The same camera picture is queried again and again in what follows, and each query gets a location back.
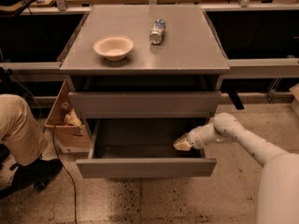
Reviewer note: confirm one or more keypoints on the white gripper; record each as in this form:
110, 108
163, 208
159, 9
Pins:
193, 138

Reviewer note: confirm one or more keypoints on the grey drawer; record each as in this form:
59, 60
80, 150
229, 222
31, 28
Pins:
145, 105
143, 148

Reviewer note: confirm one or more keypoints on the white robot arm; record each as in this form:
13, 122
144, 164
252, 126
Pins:
278, 190

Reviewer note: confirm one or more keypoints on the grey top drawer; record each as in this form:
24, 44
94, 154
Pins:
145, 105

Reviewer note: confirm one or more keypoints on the grey drawer cabinet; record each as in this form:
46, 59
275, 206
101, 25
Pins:
188, 44

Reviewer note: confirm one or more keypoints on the crushed soda can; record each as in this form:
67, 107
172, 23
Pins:
156, 34

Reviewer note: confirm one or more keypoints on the small toy in crate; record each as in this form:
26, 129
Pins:
70, 117

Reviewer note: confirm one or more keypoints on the wooden crate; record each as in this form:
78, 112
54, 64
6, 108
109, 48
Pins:
69, 138

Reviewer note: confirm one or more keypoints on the white paper bowl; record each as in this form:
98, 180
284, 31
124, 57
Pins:
113, 47

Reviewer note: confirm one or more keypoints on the cardboard box right edge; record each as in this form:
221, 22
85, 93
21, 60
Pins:
295, 102

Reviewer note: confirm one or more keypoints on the black shoe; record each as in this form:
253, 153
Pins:
38, 174

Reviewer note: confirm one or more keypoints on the person leg beige trousers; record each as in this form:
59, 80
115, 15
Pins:
19, 131

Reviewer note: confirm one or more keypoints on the metal frame rail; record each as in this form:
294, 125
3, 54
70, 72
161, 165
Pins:
238, 69

